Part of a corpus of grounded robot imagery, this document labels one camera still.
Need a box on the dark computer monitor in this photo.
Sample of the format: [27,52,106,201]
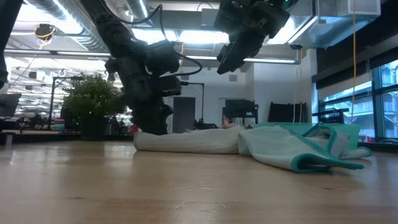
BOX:
[0,93,22,118]

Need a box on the black tall stand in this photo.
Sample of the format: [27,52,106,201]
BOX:
[48,75,83,131]

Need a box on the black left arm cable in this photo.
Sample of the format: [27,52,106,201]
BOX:
[157,2,203,78]

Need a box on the black wire cart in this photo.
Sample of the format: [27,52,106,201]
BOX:
[312,108,349,124]

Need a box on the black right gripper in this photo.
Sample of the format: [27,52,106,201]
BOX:
[214,0,282,75]

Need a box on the black equipment cabinet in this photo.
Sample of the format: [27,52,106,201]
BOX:
[222,99,259,127]

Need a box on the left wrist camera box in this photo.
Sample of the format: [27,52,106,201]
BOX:
[152,76,183,98]

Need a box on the teal plastic basket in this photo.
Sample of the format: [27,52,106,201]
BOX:
[252,121,362,151]

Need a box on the artificial green plant black pot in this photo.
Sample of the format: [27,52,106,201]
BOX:
[61,72,129,141]

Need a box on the black aluminium table frame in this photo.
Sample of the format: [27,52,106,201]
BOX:
[0,129,398,154]

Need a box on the yellow hanging cord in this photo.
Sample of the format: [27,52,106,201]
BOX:
[298,49,303,124]
[351,0,357,116]

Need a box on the silver rectangular ceiling duct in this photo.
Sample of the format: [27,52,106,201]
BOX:
[287,0,382,50]

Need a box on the person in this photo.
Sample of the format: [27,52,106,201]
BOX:
[221,116,237,129]

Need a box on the grey door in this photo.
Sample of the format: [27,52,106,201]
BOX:
[172,96,197,134]

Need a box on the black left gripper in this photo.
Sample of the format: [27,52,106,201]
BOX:
[121,57,174,135]

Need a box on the light blue teal-edged microfiber towel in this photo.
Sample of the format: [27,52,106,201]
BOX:
[238,122,373,174]

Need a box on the black ceiling cord reel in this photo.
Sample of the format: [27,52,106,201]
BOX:
[33,23,57,42]

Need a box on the black flat panel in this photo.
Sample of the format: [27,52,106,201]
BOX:
[267,101,308,123]

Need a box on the long ceiling light tube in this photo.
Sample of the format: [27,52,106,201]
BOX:
[3,49,302,65]

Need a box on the black camera stand frame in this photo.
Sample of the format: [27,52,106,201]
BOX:
[178,80,205,125]

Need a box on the grey waffle microfiber towel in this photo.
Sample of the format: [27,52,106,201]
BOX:
[132,124,247,155]

